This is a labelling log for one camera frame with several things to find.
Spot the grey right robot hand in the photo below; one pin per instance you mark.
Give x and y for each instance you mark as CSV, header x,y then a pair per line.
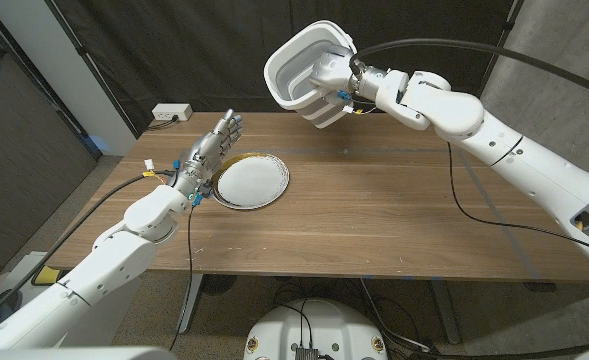
x,y
336,70

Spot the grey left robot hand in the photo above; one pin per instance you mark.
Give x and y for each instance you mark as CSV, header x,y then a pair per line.
x,y
204,152

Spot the white grey collapsible bucket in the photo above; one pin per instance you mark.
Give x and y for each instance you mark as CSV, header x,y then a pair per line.
x,y
294,75

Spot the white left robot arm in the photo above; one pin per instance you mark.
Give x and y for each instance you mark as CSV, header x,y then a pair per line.
x,y
114,260

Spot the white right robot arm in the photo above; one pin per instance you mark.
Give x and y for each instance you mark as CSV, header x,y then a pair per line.
x,y
524,160

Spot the white paper plate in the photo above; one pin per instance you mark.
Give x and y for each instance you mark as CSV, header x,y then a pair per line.
x,y
254,182

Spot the white power strip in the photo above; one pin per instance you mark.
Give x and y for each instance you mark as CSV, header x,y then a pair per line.
x,y
171,111

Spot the black backdrop curtain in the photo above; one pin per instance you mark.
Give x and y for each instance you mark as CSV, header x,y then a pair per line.
x,y
199,50

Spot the dark round floor disc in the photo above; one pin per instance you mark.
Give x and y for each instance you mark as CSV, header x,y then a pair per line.
x,y
219,284

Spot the grey table leg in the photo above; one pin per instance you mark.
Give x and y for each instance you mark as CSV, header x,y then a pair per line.
x,y
190,305
446,315

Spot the black backdrop stand pole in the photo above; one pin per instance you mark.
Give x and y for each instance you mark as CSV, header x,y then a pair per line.
x,y
506,25
80,51

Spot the dark wooden door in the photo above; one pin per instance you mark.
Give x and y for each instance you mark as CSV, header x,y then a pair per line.
x,y
19,160

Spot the yellow floor object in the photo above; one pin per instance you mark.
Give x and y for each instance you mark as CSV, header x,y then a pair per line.
x,y
49,275

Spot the white robot torso base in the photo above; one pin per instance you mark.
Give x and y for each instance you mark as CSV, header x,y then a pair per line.
x,y
324,325

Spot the grey electronics box on torso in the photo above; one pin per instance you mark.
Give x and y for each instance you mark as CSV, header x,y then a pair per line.
x,y
306,354

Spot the white robot chest cover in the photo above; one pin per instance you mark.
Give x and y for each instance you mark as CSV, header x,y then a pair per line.
x,y
74,354

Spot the black floor power adapter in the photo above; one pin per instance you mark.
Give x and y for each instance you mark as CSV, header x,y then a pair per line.
x,y
424,351

